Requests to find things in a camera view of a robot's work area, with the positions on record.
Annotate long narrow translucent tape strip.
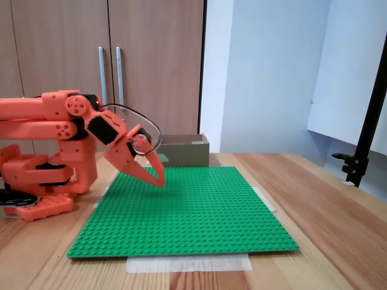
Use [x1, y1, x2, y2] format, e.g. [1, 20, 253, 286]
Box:
[253, 186, 278, 213]

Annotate short translucent tape strip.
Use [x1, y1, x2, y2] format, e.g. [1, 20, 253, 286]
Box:
[92, 186, 110, 209]

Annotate silver cabinet door handle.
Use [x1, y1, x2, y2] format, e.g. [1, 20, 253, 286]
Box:
[97, 47, 108, 105]
[115, 47, 126, 111]

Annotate brown cardboard box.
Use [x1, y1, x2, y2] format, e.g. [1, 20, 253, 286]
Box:
[156, 133, 210, 168]

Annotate black stand pole with clamp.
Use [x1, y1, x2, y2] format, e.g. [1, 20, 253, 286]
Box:
[331, 27, 387, 189]

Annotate black base cable bundle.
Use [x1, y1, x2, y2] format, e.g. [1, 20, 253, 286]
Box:
[0, 188, 42, 209]

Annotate wide translucent tape strip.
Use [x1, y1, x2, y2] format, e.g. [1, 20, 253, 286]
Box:
[126, 253, 253, 274]

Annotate black gripper motor cable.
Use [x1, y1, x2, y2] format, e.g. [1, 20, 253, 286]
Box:
[98, 103, 163, 156]

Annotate green lego baseplate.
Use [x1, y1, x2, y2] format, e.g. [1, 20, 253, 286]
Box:
[67, 166, 301, 260]

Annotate white wall panel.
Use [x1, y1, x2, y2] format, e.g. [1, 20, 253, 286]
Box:
[307, 0, 387, 156]

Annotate brown wooden cabinet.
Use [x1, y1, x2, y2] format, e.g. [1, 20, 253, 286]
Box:
[0, 0, 208, 153]

